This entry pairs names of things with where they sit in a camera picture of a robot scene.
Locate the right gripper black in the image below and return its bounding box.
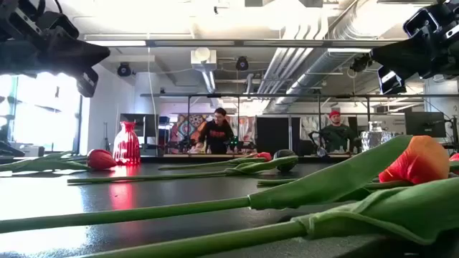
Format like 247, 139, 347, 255
371, 0, 459, 95

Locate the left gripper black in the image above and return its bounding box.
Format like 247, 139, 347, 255
0, 0, 110, 97

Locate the orange tulip with green stem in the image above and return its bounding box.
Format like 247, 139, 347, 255
0, 135, 451, 234
157, 151, 273, 171

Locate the green tulip stem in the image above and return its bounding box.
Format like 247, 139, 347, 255
77, 177, 459, 258

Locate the clear textured glass vase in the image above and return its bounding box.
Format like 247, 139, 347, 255
360, 120, 395, 153

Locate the red ribbed glass vase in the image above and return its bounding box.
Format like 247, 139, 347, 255
113, 120, 141, 166

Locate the black computer monitor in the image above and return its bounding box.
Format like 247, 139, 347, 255
404, 111, 447, 139

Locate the person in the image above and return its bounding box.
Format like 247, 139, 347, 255
317, 110, 356, 153
196, 107, 236, 155

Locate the grey box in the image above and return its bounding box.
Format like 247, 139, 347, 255
12, 143, 46, 158

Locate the colourful patchwork tapestry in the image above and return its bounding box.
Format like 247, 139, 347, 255
169, 113, 257, 156

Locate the black partition panel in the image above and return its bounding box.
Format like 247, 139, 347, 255
256, 116, 301, 157

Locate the grey overhead rig beam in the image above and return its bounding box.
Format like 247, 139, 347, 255
84, 38, 408, 49

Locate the silver spiral air duct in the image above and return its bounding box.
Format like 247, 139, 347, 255
267, 0, 406, 114

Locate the black metal station frame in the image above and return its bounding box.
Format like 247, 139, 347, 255
139, 92, 459, 158

